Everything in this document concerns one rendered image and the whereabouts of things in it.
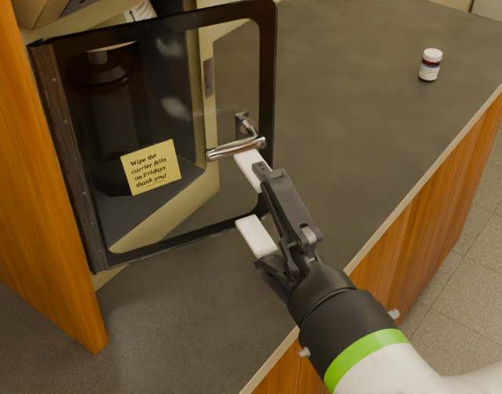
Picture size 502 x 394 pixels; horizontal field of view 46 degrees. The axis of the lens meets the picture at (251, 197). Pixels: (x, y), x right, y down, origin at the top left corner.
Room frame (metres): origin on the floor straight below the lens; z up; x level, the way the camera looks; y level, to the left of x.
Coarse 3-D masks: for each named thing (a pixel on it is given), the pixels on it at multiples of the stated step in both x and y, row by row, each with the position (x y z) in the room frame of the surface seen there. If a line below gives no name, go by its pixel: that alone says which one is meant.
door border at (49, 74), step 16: (48, 48) 0.61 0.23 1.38; (48, 64) 0.60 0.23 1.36; (48, 80) 0.60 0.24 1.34; (64, 96) 0.61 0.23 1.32; (48, 112) 0.59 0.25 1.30; (64, 112) 0.60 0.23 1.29; (64, 128) 0.60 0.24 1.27; (64, 144) 0.60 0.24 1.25; (80, 160) 0.61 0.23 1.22; (80, 176) 0.60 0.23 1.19; (80, 192) 0.60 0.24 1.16; (80, 208) 0.60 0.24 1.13; (96, 224) 0.61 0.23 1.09; (96, 240) 0.60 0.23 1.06; (96, 256) 0.60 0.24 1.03
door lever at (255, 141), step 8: (248, 120) 0.71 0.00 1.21; (240, 128) 0.70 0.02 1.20; (248, 128) 0.69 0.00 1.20; (256, 136) 0.67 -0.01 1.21; (224, 144) 0.65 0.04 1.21; (232, 144) 0.65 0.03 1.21; (240, 144) 0.65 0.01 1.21; (248, 144) 0.66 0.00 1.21; (256, 144) 0.66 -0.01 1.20; (264, 144) 0.66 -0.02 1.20; (208, 152) 0.63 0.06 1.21; (216, 152) 0.64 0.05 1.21; (224, 152) 0.64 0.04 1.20; (232, 152) 0.64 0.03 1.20; (240, 152) 0.65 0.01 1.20; (208, 160) 0.63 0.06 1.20
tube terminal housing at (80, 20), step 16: (112, 0) 0.71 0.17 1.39; (128, 0) 0.73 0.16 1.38; (144, 0) 0.75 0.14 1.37; (192, 0) 0.87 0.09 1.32; (208, 0) 0.85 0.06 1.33; (80, 16) 0.67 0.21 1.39; (96, 16) 0.69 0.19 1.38; (112, 16) 0.71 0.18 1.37; (32, 32) 0.61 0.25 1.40; (48, 32) 0.63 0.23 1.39; (64, 32) 0.65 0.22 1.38; (48, 128) 0.60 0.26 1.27; (80, 240) 0.60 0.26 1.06; (112, 272) 0.63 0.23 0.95; (96, 288) 0.61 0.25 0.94
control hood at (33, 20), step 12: (12, 0) 0.60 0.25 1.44; (24, 0) 0.59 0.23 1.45; (36, 0) 0.57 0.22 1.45; (48, 0) 0.56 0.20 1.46; (60, 0) 0.57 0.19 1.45; (24, 12) 0.59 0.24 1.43; (36, 12) 0.58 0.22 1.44; (48, 12) 0.58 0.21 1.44; (60, 12) 0.60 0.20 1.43; (24, 24) 0.59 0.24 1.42; (36, 24) 0.58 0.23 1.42
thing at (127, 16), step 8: (136, 8) 0.78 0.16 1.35; (144, 8) 0.79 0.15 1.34; (152, 8) 0.82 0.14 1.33; (120, 16) 0.75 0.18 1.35; (128, 16) 0.76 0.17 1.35; (136, 16) 0.77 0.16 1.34; (144, 16) 0.78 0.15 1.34; (152, 16) 0.80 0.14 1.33; (104, 24) 0.74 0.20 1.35; (112, 24) 0.74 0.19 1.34
